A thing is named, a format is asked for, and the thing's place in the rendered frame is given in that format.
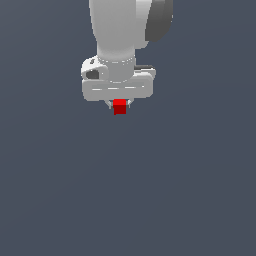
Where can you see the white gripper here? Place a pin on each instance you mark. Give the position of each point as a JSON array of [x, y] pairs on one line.
[[116, 88]]

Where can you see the red cube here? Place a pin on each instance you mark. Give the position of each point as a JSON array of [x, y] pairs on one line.
[[119, 106]]

